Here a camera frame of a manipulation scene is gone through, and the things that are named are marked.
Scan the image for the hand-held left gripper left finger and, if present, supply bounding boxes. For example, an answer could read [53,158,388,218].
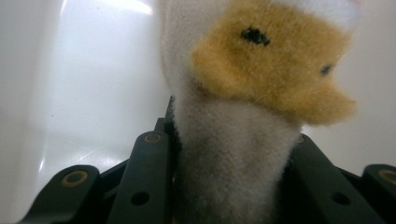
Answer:
[154,95,185,224]

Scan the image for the white fluffy duck sock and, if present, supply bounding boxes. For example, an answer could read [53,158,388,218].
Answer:
[157,0,363,224]

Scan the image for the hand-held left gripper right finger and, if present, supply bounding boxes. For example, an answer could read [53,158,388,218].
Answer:
[278,146,302,224]

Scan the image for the white plastic container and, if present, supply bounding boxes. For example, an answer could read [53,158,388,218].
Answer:
[0,0,396,223]

